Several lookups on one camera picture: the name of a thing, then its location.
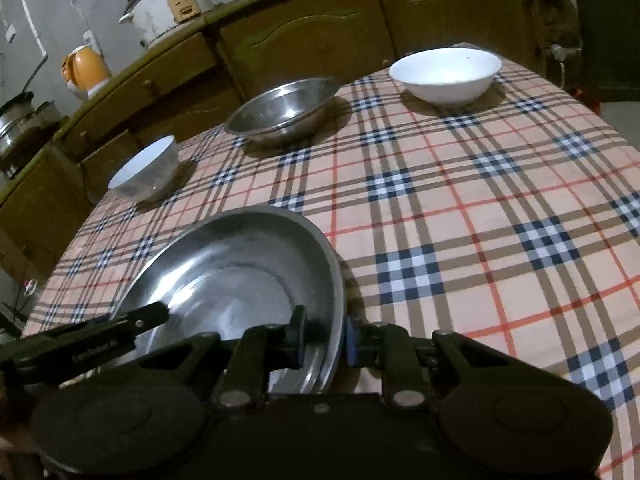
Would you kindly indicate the brown wooden cabinet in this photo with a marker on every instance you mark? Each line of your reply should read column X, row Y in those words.
column 300, row 30

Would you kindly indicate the small white hanging plug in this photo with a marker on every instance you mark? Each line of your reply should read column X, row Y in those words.
column 557, row 52

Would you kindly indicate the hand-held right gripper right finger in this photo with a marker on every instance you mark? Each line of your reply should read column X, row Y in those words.
column 352, row 342

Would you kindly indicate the steel bowl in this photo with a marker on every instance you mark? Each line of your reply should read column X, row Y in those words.
column 280, row 110

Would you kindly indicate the white wall socket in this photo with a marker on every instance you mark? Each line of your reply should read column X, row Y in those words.
column 9, row 34

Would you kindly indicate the small white bowl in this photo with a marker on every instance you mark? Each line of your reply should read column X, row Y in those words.
column 142, row 167

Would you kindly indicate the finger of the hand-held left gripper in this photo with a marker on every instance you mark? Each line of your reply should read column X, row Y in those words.
column 145, row 315

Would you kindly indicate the orange electric kettle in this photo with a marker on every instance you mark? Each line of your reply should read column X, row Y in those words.
column 87, row 70

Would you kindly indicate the white rice cooker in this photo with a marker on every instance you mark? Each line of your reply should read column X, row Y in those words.
column 160, row 10

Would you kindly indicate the stacked steel pots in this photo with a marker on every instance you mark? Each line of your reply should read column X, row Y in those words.
column 20, row 120

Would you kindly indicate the dark green door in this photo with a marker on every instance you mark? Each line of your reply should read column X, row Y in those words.
column 610, row 35

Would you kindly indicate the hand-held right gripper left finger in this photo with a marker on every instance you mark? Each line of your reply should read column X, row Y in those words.
column 300, row 335

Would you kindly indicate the plaid tablecloth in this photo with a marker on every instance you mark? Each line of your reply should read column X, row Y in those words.
column 450, row 210

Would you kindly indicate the large white bowl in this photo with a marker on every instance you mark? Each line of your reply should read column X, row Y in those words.
column 445, row 72

